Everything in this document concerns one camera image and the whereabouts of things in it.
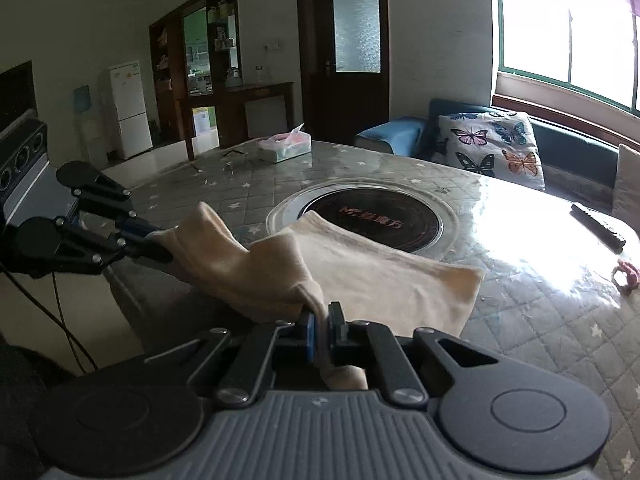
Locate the dark wooden glass door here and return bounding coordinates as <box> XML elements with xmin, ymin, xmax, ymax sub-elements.
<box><xmin>295</xmin><ymin>0</ymin><xmax>391</xmax><ymax>147</ymax></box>

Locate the black cable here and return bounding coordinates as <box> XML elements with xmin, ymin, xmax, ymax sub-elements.
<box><xmin>0</xmin><ymin>265</ymin><xmax>99</xmax><ymax>377</ymax></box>

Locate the white refrigerator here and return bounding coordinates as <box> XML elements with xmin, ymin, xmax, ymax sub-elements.
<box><xmin>109</xmin><ymin>60</ymin><xmax>154</xmax><ymax>161</ymax></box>

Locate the blue sofa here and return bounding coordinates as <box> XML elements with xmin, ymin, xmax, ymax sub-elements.
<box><xmin>355</xmin><ymin>98</ymin><xmax>640</xmax><ymax>221</ymax></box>

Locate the black remote control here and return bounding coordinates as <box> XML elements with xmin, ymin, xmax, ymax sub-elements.
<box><xmin>570</xmin><ymin>202</ymin><xmax>627</xmax><ymax>252</ymax></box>

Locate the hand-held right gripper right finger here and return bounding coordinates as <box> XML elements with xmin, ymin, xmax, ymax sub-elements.
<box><xmin>326</xmin><ymin>301</ymin><xmax>502</xmax><ymax>407</ymax></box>

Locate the plain grey pillow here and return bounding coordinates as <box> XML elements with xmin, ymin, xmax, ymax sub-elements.
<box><xmin>610</xmin><ymin>143</ymin><xmax>640</xmax><ymax>222</ymax></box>

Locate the round black induction cooktop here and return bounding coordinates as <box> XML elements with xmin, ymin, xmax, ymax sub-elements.
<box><xmin>265</xmin><ymin>179</ymin><xmax>459</xmax><ymax>262</ymax></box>

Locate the dark television screen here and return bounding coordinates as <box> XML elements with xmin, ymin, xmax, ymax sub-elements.
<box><xmin>0</xmin><ymin>60</ymin><xmax>37</xmax><ymax>137</ymax></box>

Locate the pink tissue box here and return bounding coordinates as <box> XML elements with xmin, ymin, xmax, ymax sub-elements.
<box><xmin>257</xmin><ymin>122</ymin><xmax>314</xmax><ymax>164</ymax></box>

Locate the cream knit garment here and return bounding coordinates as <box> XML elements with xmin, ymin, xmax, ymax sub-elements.
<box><xmin>155</xmin><ymin>201</ymin><xmax>485</xmax><ymax>391</ymax></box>

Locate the water dispenser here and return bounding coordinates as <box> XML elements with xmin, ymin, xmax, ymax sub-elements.
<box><xmin>74</xmin><ymin>85</ymin><xmax>109</xmax><ymax>162</ymax></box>

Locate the black appliance with round knobs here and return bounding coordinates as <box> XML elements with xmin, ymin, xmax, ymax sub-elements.
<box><xmin>0</xmin><ymin>119</ymin><xmax>49</xmax><ymax>213</ymax></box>

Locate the butterfly print pillow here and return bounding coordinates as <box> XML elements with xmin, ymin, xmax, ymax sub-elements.
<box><xmin>432</xmin><ymin>110</ymin><xmax>546</xmax><ymax>192</ymax></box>

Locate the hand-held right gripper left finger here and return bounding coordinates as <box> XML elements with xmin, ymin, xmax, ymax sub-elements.
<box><xmin>144</xmin><ymin>309</ymin><xmax>321</xmax><ymax>407</ymax></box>

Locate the dark wooden shelf cabinet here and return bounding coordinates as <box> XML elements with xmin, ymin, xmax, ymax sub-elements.
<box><xmin>148</xmin><ymin>0</ymin><xmax>242</xmax><ymax>162</ymax></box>

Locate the dark wooden side table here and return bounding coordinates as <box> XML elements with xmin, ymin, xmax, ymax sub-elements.
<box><xmin>219</xmin><ymin>82</ymin><xmax>296</xmax><ymax>142</ymax></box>

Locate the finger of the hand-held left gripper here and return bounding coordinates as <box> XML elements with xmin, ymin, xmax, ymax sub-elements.
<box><xmin>71</xmin><ymin>176</ymin><xmax>168</xmax><ymax>240</ymax></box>
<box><xmin>52</xmin><ymin>216</ymin><xmax>174</xmax><ymax>276</ymax></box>

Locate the blue armrest cushion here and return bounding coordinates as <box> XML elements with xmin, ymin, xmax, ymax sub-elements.
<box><xmin>355</xmin><ymin>115</ymin><xmax>427</xmax><ymax>154</ymax></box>

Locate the green framed window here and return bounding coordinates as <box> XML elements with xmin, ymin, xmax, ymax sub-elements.
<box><xmin>494</xmin><ymin>0</ymin><xmax>640</xmax><ymax>113</ymax></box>

